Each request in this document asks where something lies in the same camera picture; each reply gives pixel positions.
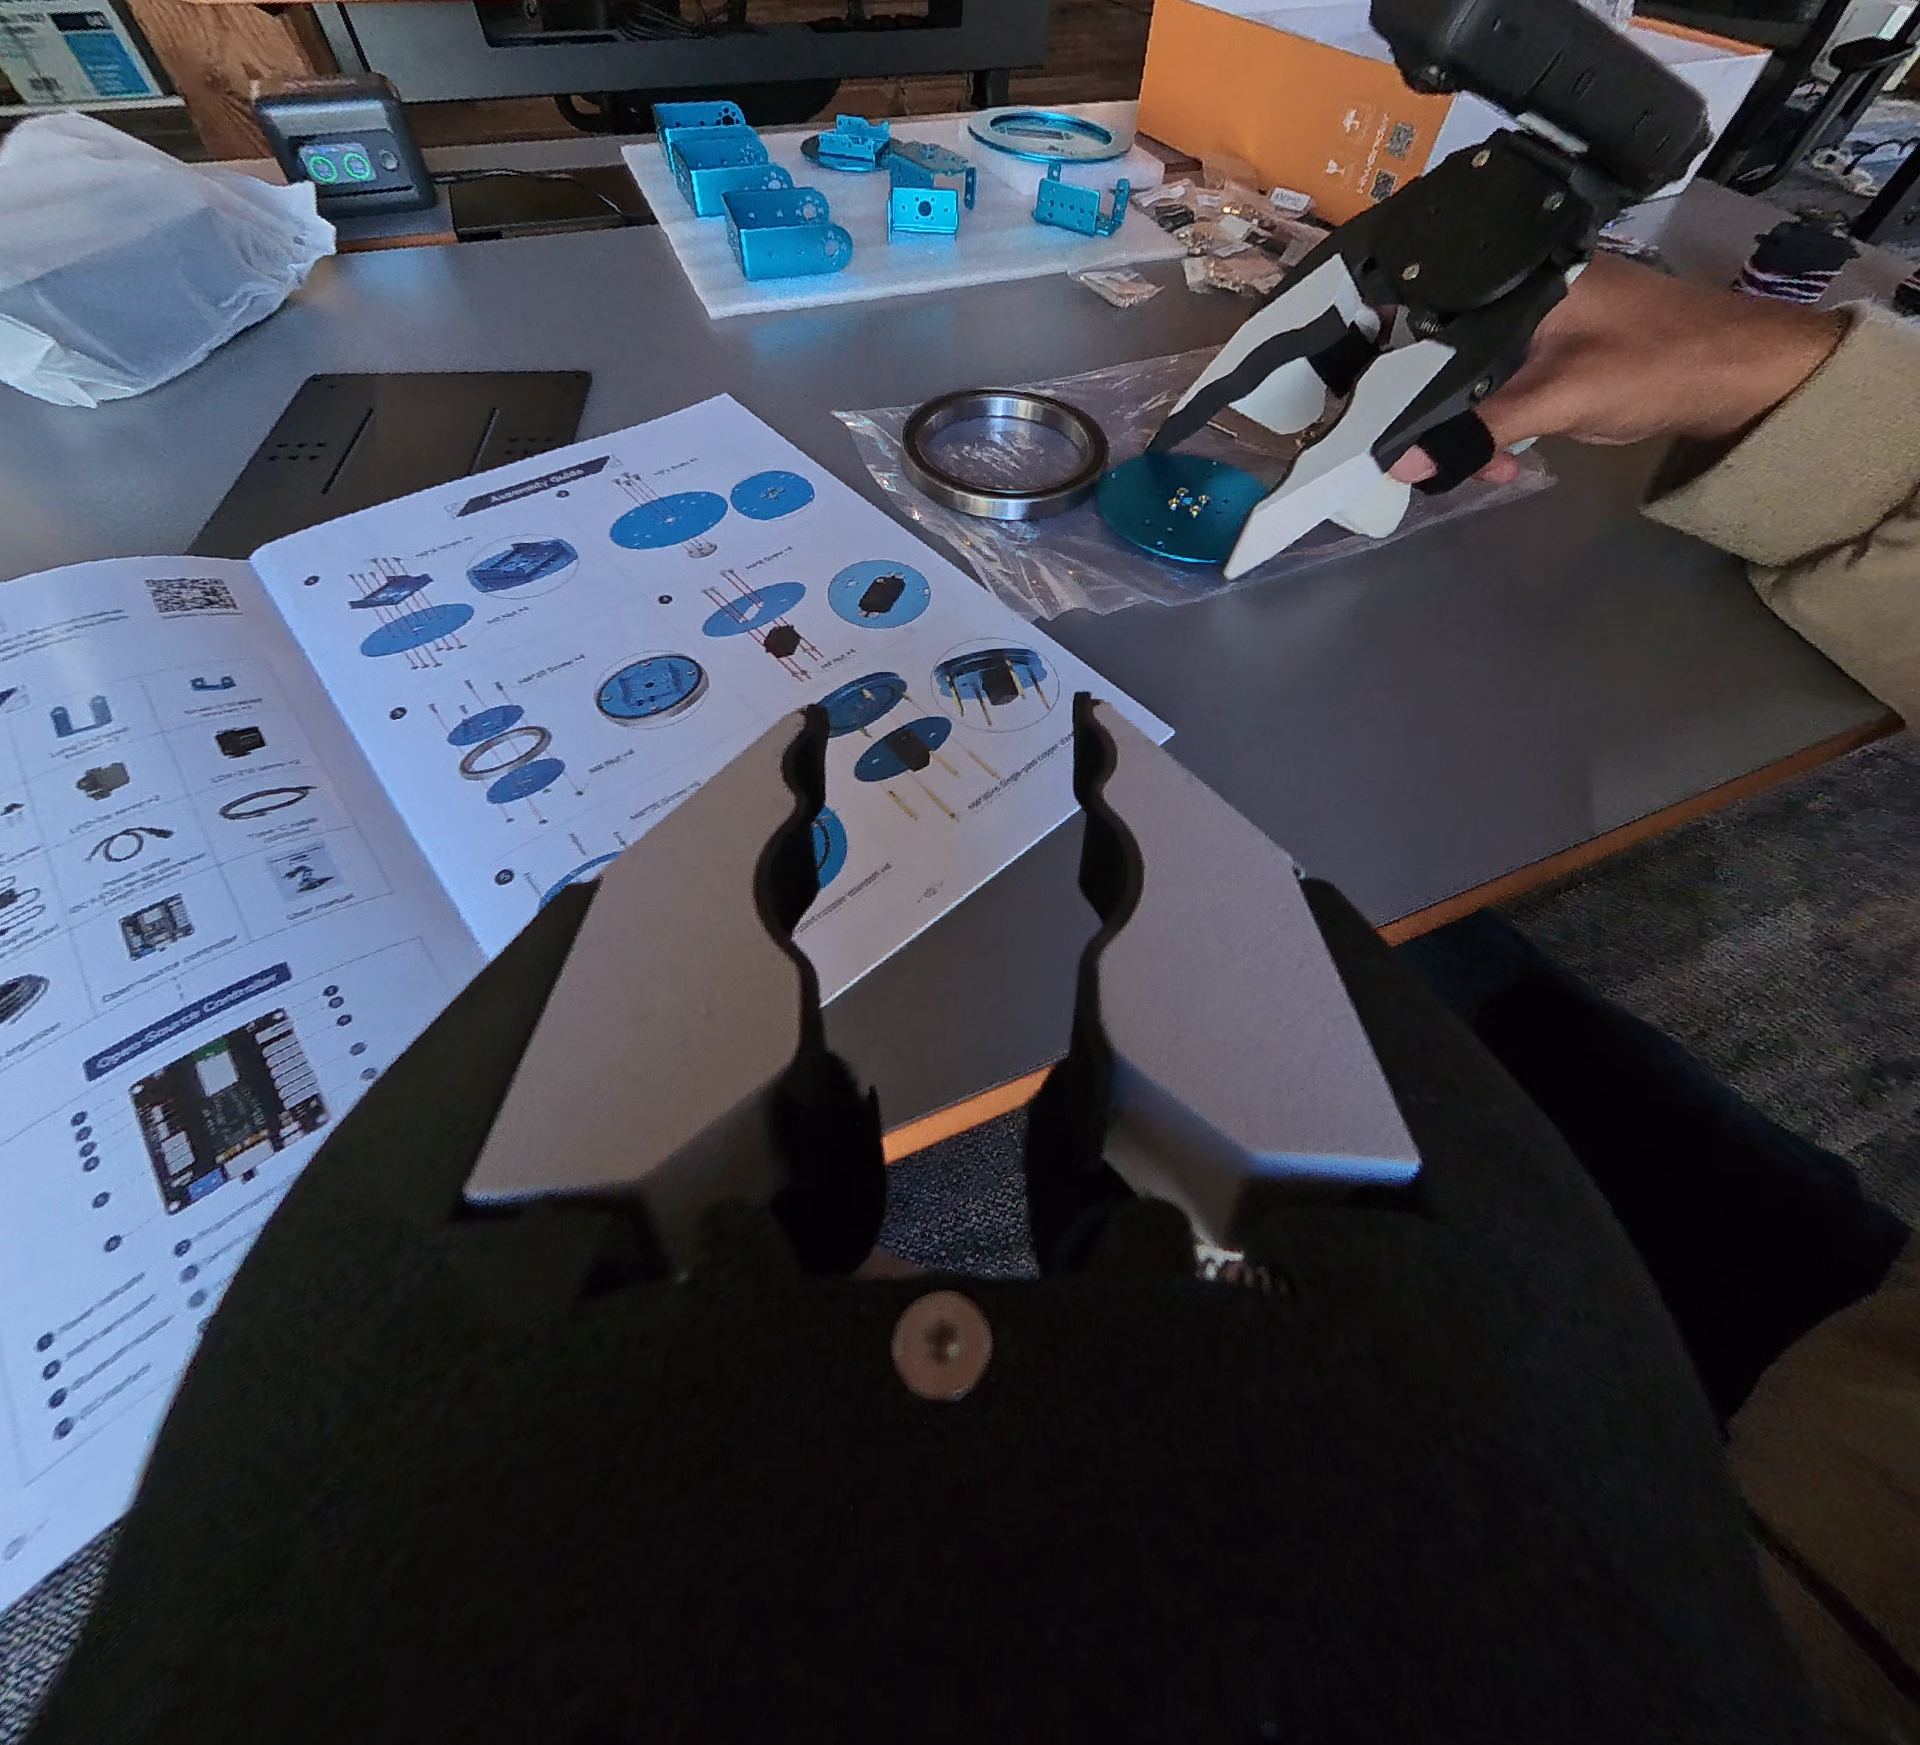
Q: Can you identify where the blue square servo bracket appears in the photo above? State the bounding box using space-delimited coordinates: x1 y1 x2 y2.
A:
885 147 974 244

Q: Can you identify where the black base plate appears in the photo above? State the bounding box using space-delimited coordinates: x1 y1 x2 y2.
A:
193 368 593 560

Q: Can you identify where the person's right forearm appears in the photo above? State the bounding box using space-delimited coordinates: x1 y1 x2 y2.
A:
1641 302 1920 728

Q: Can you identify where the grey desk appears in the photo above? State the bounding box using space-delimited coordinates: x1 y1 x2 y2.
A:
0 97 1903 1163

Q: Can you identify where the large blue flange plate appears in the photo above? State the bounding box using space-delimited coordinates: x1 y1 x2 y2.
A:
966 104 1133 163

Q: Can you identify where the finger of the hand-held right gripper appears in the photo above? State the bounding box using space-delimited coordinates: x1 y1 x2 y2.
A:
1222 401 1415 581
1151 257 1386 456

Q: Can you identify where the white foam sheet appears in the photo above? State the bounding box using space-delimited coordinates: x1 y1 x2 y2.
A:
619 102 1307 320

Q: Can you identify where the steel bearing ring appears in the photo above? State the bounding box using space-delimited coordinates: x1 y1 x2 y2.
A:
901 387 1113 520

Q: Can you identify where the clear plastic bag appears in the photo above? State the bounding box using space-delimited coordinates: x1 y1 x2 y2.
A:
831 343 1553 622

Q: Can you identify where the person's right hand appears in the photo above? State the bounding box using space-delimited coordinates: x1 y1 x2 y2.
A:
1386 257 1848 487

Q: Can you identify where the black label printer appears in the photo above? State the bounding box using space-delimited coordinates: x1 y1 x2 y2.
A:
252 71 439 220

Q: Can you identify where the pile of small screw bags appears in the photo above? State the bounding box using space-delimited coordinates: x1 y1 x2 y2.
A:
1073 174 1350 306

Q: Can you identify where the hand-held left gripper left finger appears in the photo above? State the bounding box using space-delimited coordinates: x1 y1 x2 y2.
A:
460 706 889 1285

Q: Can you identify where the orange cardboard box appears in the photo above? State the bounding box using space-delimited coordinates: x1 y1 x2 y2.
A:
983 0 1779 230

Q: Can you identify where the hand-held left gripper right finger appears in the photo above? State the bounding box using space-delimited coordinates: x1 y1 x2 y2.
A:
1025 693 1423 1269

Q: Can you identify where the blue round disc plate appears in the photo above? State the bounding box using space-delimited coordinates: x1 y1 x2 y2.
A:
1096 452 1307 564

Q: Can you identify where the open assembly manual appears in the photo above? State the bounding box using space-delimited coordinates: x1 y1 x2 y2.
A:
0 390 1175 1611

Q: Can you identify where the small blue U bracket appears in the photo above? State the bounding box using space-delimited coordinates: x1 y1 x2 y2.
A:
1031 160 1133 237

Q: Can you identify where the white plastic bag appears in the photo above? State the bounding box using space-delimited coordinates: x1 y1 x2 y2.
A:
0 109 340 408

